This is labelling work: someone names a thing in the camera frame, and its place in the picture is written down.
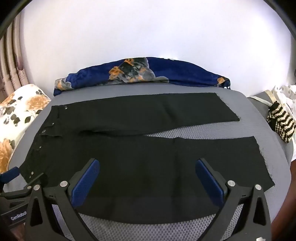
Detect black pants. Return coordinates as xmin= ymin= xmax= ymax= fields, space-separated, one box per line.
xmin=20 ymin=93 xmax=275 ymax=225

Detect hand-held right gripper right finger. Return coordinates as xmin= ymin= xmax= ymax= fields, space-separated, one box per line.
xmin=195 ymin=158 xmax=272 ymax=241

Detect person's leg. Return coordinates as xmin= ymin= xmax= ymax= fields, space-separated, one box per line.
xmin=271 ymin=160 xmax=296 ymax=241

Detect beige patterned curtain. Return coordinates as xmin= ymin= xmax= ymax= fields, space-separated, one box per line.
xmin=0 ymin=14 xmax=29 ymax=102

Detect white orange floral pillow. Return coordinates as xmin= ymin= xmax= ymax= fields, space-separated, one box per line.
xmin=0 ymin=84 xmax=52 ymax=174

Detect cream bag strap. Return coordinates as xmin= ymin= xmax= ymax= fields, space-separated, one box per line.
xmin=250 ymin=89 xmax=279 ymax=109

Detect white dotted cloth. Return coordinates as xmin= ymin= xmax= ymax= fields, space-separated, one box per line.
xmin=273 ymin=85 xmax=296 ymax=116

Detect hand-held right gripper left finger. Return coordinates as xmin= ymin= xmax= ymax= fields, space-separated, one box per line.
xmin=24 ymin=158 xmax=100 ymax=241

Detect grey mesh mattress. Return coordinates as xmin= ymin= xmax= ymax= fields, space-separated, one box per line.
xmin=7 ymin=82 xmax=292 ymax=241

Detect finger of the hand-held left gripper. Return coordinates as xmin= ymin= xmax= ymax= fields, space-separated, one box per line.
xmin=0 ymin=166 xmax=20 ymax=185
xmin=0 ymin=173 xmax=47 ymax=202

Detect blue floral blanket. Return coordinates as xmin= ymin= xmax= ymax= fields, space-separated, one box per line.
xmin=54 ymin=57 xmax=232 ymax=97

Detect black cream striped knit bag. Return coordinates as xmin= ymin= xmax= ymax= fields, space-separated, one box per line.
xmin=266 ymin=101 xmax=296 ymax=144

